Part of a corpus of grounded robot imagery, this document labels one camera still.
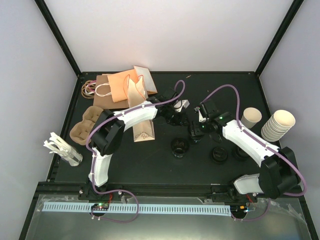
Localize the white slotted cable rail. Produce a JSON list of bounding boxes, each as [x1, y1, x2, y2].
[[42, 202, 232, 217]]

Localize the black plastic cup lid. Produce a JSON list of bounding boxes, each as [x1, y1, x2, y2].
[[209, 146, 229, 165]]

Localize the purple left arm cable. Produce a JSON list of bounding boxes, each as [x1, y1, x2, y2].
[[85, 79, 187, 224]]

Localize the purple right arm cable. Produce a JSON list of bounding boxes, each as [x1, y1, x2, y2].
[[202, 84, 307, 201]]

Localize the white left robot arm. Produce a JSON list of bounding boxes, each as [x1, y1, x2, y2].
[[86, 97, 190, 200]]

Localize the single paper coffee cup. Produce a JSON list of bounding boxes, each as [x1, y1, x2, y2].
[[241, 107, 262, 129]]

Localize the printed white paper bag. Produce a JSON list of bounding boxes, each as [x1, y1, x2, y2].
[[124, 75, 157, 142]]

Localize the orange kraft paper bag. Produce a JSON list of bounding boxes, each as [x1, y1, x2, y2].
[[107, 65, 158, 103]]

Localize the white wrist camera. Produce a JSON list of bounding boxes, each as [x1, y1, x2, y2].
[[173, 99, 190, 113], [196, 105, 208, 123]]

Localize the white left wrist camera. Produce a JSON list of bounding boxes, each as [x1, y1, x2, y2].
[[173, 99, 190, 113]]

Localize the stack of paper cups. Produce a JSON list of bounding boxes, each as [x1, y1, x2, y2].
[[261, 109, 296, 143]]

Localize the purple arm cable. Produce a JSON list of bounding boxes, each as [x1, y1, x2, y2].
[[85, 79, 187, 224], [202, 84, 307, 201]]

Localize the black paper coffee cup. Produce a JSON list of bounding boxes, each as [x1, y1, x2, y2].
[[188, 121, 204, 145]]

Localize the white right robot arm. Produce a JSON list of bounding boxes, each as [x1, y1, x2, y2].
[[194, 101, 301, 202]]

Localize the brown pulp cup carrier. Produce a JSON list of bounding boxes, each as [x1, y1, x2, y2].
[[69, 105, 103, 146]]

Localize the brown kraft paper bag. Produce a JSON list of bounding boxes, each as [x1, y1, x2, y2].
[[81, 74, 129, 110]]

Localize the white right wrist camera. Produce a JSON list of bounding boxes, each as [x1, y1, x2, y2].
[[196, 105, 208, 123]]

